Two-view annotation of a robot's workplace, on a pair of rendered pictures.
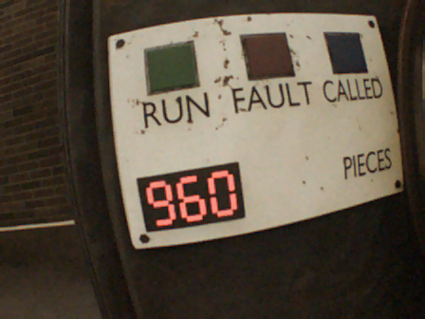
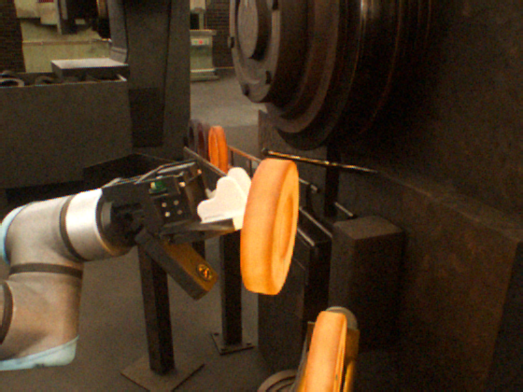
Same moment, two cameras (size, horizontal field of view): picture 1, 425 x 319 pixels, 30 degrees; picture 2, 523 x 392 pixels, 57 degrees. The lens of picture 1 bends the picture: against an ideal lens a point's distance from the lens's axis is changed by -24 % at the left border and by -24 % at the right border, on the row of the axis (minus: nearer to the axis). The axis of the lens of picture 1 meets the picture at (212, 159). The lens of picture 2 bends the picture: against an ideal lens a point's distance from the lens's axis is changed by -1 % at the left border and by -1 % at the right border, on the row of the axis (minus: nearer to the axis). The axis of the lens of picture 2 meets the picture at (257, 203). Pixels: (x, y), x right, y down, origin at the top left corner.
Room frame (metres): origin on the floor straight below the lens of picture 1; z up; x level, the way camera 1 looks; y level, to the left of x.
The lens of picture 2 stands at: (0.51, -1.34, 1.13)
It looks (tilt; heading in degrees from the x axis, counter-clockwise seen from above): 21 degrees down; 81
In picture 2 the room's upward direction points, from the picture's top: straight up
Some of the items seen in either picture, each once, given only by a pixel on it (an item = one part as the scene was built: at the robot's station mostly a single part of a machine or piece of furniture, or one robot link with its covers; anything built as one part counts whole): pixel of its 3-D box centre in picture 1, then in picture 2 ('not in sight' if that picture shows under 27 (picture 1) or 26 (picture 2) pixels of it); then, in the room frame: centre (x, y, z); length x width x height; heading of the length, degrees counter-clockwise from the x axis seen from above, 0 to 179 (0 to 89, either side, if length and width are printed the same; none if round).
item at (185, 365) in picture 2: not in sight; (149, 275); (0.37, 0.03, 0.36); 0.26 x 0.20 x 0.72; 136
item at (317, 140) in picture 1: (275, 112); not in sight; (0.80, -0.05, 1.15); 0.26 x 0.02 x 0.18; 101
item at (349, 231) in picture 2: not in sight; (363, 286); (0.81, -0.64, 0.68); 0.11 x 0.08 x 0.24; 11
